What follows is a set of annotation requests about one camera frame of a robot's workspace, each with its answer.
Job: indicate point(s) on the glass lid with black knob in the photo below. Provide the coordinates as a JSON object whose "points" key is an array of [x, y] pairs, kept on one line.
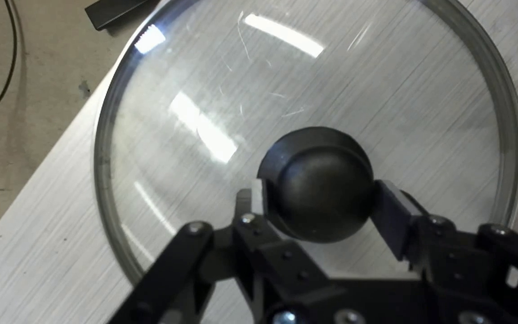
{"points": [[324, 181]]}

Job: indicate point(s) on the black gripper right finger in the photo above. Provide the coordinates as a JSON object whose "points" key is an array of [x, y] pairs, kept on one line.
{"points": [[450, 258]]}

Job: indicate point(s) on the black flat rectangular object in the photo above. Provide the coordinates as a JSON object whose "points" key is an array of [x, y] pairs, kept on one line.
{"points": [[117, 11]]}

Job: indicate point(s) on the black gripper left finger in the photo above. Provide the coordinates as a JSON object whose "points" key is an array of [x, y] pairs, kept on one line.
{"points": [[270, 263]]}

